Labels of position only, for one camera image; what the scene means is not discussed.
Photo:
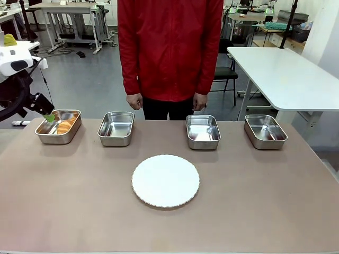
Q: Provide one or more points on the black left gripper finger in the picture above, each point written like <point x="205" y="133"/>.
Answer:
<point x="48" y="118"/>
<point x="53" y="114"/>

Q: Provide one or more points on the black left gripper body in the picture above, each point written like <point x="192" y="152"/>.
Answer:
<point x="41" y="104"/>

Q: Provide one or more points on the golden brown croissant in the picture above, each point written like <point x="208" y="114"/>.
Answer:
<point x="65" y="126"/>

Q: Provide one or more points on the person's right forearm red sleeve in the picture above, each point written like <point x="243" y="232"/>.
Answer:
<point x="130" y="71"/>

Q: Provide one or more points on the person's left forearm red sleeve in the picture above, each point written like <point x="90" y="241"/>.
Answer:
<point x="208" y="70"/>

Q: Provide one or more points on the steel rectangular container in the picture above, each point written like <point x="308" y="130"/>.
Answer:
<point x="203" y="131"/>
<point x="57" y="129"/>
<point x="265" y="131"/>
<point x="116" y="129"/>

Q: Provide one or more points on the person's right hand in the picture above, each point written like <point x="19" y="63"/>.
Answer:
<point x="134" y="101"/>

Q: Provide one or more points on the person's left hand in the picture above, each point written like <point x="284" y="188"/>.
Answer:
<point x="199" y="101"/>

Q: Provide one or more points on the white floor power strip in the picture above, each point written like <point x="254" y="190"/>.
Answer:
<point x="53" y="48"/>

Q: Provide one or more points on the small white side table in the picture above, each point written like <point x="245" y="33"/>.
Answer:
<point x="30" y="45"/>

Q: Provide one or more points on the black floor object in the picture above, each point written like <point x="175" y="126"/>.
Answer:
<point x="81" y="54"/>

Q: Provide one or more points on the yellow cloth bundle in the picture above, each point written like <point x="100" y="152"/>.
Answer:
<point x="10" y="39"/>

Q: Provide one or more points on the black stand pole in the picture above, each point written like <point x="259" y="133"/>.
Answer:
<point x="288" y="23"/>
<point x="27" y="21"/>

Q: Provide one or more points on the grey background desk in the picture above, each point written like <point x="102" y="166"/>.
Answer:
<point x="71" y="16"/>

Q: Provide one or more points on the black trousers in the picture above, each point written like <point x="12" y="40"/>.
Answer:
<point x="169" y="109"/>

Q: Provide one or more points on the white scalloped plate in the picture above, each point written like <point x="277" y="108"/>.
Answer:
<point x="165" y="181"/>

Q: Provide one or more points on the red jacket torso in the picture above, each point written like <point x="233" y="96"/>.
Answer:
<point x="169" y="47"/>

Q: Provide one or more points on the black folding chair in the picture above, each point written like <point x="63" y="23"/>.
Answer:
<point x="225" y="74"/>

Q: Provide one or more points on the background workbench with robots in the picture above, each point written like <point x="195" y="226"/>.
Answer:
<point x="246" y="18"/>

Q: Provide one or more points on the large white table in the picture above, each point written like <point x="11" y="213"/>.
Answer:
<point x="283" y="76"/>

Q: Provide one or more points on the green rack tray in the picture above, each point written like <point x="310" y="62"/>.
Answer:
<point x="276" y="26"/>

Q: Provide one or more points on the black storage crate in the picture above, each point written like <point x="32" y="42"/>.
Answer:
<point x="300" y="34"/>

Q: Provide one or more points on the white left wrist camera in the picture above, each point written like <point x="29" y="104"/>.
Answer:
<point x="39" y="63"/>

